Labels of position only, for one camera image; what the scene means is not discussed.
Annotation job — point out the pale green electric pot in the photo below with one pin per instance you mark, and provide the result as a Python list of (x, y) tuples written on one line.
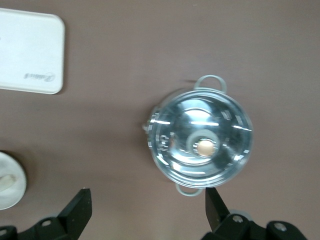
[(210, 78)]

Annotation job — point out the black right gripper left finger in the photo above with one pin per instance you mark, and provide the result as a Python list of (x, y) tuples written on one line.
[(75, 212)]

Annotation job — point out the round cream plate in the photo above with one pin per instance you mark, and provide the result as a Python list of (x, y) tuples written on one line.
[(15, 195)]

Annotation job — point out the cream rabbit print tray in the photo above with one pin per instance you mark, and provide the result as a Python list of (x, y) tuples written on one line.
[(32, 50)]

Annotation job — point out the glass pot lid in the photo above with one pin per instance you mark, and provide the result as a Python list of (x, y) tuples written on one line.
[(200, 130)]

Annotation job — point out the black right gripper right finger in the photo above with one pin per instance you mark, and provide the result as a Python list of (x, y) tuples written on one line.
[(217, 212)]

